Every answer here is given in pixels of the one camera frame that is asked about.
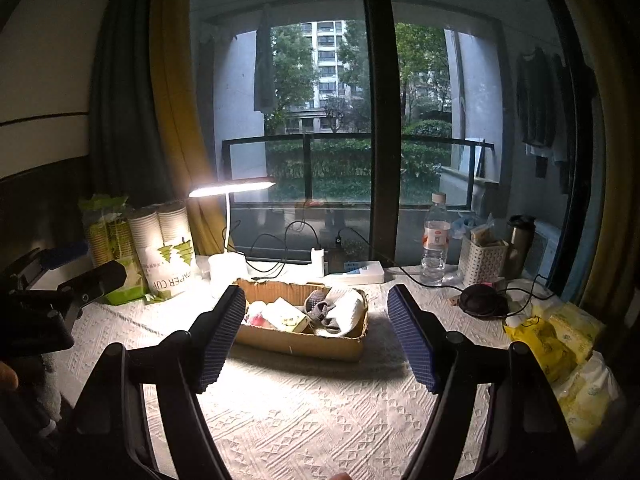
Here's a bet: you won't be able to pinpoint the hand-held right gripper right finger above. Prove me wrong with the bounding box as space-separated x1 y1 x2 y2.
387 284 581 480

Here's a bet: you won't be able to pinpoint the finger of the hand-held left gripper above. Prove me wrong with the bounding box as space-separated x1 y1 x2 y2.
57 259 128 311
10 241 90 286

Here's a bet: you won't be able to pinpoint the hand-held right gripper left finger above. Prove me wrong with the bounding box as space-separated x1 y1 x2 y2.
65 284 247 480

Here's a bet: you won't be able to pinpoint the white waffle towel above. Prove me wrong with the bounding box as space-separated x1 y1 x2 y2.
327 290 365 338

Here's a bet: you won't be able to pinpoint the white small box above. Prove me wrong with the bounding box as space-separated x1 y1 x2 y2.
262 297 308 333

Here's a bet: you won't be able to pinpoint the cardboard box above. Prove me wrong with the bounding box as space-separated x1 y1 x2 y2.
232 277 371 363

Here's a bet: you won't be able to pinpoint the grey sock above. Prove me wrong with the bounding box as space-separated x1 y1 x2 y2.
304 289 346 331

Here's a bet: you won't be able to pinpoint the green paper cup pack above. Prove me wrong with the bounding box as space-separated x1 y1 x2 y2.
80 195 151 306

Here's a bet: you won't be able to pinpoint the white desk lamp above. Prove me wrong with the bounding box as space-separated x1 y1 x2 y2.
188 177 277 288

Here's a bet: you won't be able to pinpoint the black round pouch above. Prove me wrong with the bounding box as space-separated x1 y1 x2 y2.
459 284 510 318

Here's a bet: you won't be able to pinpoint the clear water bottle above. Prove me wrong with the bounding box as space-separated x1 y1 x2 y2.
421 192 452 286

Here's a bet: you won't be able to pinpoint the white power strip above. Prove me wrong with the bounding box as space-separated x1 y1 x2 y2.
325 260 386 285

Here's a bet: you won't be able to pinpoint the white perforated basket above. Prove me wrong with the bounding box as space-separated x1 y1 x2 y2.
460 235 510 286

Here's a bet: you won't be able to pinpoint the white textured tablecloth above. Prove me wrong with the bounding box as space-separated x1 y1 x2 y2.
47 255 626 480

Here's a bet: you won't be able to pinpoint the packets in basket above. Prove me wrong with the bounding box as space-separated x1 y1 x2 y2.
469 224 506 247

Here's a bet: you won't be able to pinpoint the grey curtain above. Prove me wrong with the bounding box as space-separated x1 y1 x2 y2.
90 5 201 256

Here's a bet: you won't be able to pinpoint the steel thermos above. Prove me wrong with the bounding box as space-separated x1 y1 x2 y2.
505 215 536 281

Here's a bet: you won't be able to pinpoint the yellow tissue pack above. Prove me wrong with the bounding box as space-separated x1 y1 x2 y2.
555 350 626 441
547 302 606 361

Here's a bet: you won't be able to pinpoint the black balcony railing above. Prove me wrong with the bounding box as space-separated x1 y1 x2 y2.
221 133 496 211

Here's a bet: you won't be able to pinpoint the dark hanging garment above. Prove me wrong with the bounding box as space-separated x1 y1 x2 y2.
515 47 562 148

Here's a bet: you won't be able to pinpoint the black cable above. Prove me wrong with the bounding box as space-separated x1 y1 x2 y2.
247 220 321 262
337 227 463 293

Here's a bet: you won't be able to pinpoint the black window frame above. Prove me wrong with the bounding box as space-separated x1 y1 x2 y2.
357 0 406 267

